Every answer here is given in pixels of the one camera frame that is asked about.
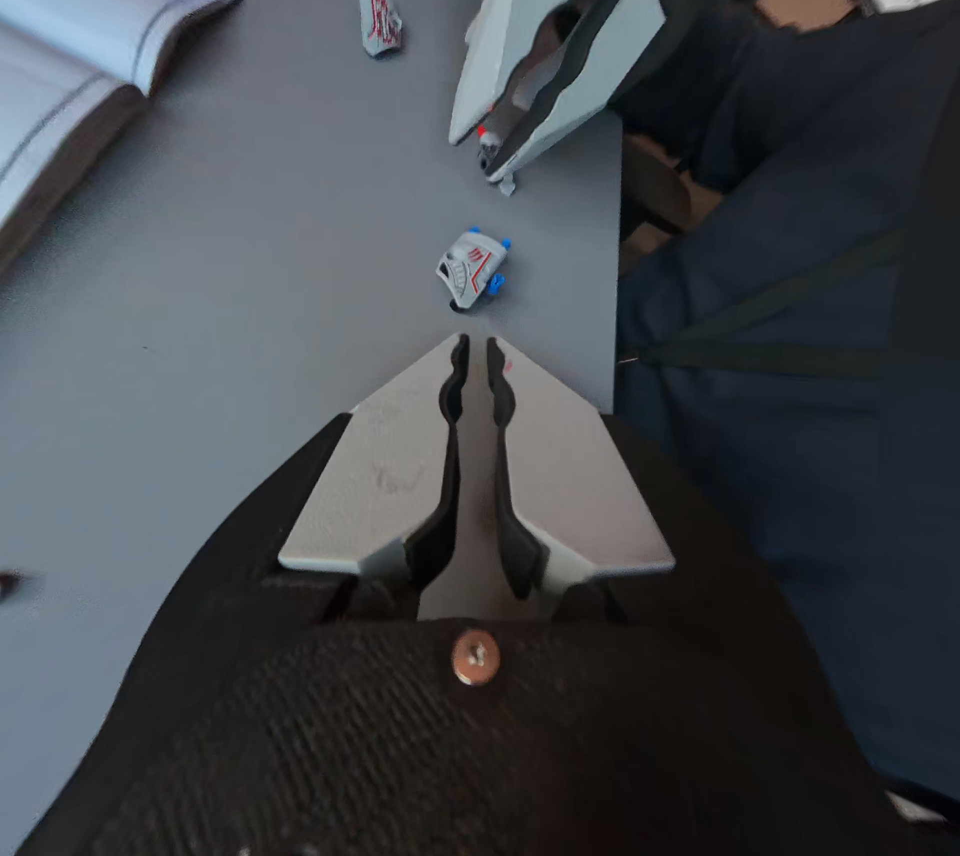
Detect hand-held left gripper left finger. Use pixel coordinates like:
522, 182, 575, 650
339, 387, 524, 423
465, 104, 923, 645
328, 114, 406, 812
277, 333, 471, 591

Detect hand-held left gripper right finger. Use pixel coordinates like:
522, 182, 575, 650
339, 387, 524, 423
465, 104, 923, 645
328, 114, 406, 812
486, 336, 678, 602

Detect small grey lego part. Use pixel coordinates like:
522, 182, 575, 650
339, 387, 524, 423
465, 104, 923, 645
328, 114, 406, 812
477, 121, 519, 197

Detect grey lego assembly blue pins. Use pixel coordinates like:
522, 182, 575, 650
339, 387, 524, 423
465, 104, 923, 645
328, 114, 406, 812
435, 228, 513, 313

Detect grey red striped lego piece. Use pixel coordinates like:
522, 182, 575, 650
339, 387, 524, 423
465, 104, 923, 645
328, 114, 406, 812
357, 0, 405, 58

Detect chair seat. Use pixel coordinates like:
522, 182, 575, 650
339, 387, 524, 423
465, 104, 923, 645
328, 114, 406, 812
621, 135, 695, 250

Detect person's navy clothing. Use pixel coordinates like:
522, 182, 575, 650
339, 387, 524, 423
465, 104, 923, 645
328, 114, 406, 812
615, 0, 960, 797

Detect open instruction booklet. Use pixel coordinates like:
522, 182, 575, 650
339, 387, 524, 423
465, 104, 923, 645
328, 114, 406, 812
0, 0, 309, 272

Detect black strap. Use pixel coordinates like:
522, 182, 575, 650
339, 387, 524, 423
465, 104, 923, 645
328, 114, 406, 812
618, 226, 909, 381

